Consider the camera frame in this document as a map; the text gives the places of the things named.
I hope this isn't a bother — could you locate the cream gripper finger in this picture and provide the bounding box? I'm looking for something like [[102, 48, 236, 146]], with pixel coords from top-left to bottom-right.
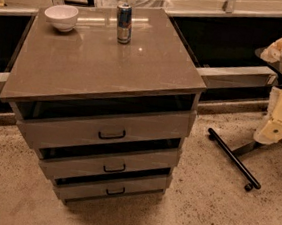
[[253, 120, 282, 145]]

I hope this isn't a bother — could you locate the grey top drawer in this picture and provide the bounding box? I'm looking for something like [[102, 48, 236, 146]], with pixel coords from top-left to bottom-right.
[[17, 110, 196, 149]]

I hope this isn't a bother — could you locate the grey drawer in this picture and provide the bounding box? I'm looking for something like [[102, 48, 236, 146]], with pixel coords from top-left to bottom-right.
[[17, 110, 196, 149], [39, 148, 181, 180], [53, 174, 172, 202]]

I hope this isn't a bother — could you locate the grey middle drawer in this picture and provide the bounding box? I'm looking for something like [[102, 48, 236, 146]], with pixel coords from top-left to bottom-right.
[[39, 148, 181, 180]]

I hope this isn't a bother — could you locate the grey drawer cabinet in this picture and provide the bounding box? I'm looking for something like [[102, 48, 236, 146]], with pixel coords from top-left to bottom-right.
[[0, 0, 216, 219]]

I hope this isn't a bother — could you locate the grey bottom drawer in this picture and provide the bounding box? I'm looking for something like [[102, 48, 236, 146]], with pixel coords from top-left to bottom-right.
[[53, 174, 172, 202]]

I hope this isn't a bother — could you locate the dark round side table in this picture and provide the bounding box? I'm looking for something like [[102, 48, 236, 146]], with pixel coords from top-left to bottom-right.
[[255, 47, 282, 86]]

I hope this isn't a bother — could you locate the black table base bar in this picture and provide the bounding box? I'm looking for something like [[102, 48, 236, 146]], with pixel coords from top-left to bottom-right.
[[208, 128, 261, 191]]

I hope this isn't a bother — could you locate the blue silver drink can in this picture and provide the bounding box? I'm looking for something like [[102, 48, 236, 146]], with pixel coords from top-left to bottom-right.
[[117, 3, 132, 44]]

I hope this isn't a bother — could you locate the white ceramic bowl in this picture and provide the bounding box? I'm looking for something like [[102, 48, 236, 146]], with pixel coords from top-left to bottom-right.
[[45, 5, 79, 32]]

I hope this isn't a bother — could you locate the grey horizontal rail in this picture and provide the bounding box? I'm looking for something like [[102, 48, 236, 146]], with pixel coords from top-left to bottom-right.
[[198, 66, 278, 89]]

